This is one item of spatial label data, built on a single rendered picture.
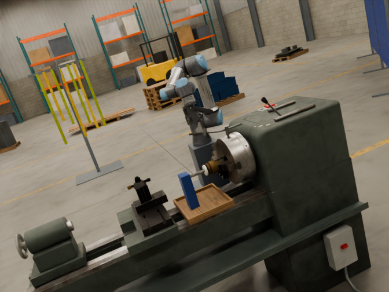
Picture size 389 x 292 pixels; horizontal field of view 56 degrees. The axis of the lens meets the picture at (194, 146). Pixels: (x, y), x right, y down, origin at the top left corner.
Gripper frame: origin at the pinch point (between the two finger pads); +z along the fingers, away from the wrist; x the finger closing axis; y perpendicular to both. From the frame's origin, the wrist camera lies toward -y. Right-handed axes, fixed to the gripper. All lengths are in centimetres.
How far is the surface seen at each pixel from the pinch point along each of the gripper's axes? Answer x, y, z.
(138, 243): 6, 60, 42
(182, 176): -9.2, 20.7, 19.2
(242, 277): -66, -4, 120
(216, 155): -12.3, -4.9, 15.9
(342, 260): -2, -56, 111
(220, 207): 0.9, 8.4, 44.0
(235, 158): 3.4, -11.1, 20.2
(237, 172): 1.5, -9.6, 28.7
